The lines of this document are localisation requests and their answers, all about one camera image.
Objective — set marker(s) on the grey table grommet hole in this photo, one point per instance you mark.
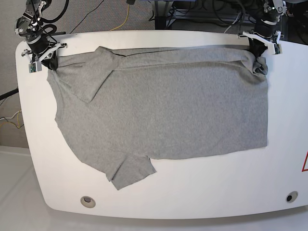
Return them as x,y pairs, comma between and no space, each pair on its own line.
87,202

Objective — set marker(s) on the black table mount hole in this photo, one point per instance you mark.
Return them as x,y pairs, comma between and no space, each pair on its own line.
291,197

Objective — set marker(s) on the grey T-shirt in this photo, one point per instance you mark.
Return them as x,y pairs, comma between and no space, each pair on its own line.
119,110

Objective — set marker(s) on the red triangle sticker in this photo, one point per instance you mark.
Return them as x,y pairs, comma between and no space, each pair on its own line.
305,165

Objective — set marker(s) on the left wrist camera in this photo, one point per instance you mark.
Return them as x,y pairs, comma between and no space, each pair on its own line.
275,48

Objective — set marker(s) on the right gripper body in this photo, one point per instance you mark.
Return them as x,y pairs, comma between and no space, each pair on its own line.
42,50

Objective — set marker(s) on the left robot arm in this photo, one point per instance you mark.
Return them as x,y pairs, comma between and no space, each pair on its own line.
260,10

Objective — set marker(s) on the black table leg post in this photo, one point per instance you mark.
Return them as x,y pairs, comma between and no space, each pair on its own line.
160,22

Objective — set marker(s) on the aluminium frame rail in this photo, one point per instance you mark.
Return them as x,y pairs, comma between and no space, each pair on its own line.
202,21

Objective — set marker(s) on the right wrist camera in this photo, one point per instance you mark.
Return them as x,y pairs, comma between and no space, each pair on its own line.
35,67

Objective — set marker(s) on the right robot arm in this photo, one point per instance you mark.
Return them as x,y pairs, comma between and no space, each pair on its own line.
38,33

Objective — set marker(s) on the black bar behind table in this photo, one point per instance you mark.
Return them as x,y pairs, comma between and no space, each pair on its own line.
58,33

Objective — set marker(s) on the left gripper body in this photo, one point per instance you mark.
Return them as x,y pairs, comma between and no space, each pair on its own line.
265,32

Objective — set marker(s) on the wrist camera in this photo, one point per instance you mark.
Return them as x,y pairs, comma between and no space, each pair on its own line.
35,67
275,48

